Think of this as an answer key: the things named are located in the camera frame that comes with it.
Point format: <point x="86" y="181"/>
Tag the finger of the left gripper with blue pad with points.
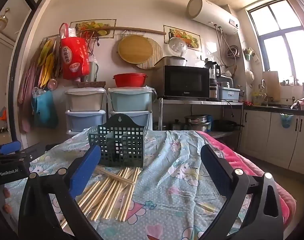
<point x="10" y="147"/>

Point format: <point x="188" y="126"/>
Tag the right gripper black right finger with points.
<point x="263" y="220"/>

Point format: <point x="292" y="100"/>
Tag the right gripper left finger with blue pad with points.
<point x="37" y="218"/>

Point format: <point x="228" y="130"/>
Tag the wooden chopstick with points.
<point x="97" y="194"/>
<point x="101" y="207"/>
<point x="128" y="198"/>
<point x="81" y="203"/>
<point x="127" y="173"/>
<point x="114" y="176"/>

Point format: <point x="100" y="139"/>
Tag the white kitchen cabinets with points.
<point x="274" y="135"/>

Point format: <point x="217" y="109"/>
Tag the pink fleece blanket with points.
<point x="288" y="203"/>

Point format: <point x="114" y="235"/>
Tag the green plastic utensil basket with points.
<point x="121" y="141"/>

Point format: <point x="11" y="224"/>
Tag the blue hanging bag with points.
<point x="44" y="112"/>

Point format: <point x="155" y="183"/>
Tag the white drawer tower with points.
<point x="85" y="107"/>

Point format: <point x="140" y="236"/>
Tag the light blue drawer tower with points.
<point x="136" y="102"/>

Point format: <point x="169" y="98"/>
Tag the woven wicker tray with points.
<point x="94" y="84"/>

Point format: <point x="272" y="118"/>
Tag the hanging yellow pink clothes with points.
<point x="42" y="69"/>

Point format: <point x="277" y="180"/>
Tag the red plastic basin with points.
<point x="130" y="79"/>

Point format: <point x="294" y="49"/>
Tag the cartoon print light blue cloth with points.
<point x="174" y="197"/>

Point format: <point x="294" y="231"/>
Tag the metal shelf rack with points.
<point x="169" y="110"/>

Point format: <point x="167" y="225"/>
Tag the black frying pan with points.
<point x="225" y="125"/>

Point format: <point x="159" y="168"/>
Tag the red shopping bag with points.
<point x="74" y="55"/>

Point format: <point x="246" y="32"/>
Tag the stainless steel pot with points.
<point x="196" y="122"/>

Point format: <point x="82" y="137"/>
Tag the black microwave oven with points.
<point x="181" y="82"/>

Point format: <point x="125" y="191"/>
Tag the round wooden board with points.
<point x="135" y="49"/>

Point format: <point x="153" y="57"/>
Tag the ceiling lamp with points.
<point x="4" y="19"/>

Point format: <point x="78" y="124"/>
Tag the round woven mat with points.
<point x="156" y="56"/>

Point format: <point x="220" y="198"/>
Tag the metal tray on microwave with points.
<point x="171" y="61"/>

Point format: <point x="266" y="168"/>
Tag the light blue storage box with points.
<point x="228" y="94"/>

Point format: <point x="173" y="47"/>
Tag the wooden rolling pin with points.
<point x="143" y="30"/>

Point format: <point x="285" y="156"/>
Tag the fruit picture left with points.
<point x="85" y="24"/>

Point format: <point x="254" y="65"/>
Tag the fruit picture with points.
<point x="85" y="24"/>
<point x="192" y="40"/>

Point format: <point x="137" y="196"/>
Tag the transparent pot lid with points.
<point x="178" y="46"/>

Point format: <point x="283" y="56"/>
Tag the black blender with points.
<point x="214" y="73"/>

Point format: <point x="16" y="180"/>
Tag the fruit picture right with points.
<point x="192" y="40"/>

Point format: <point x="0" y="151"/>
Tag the window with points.
<point x="280" y="34"/>

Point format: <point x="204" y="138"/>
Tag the white water heater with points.
<point x="212" y="15"/>

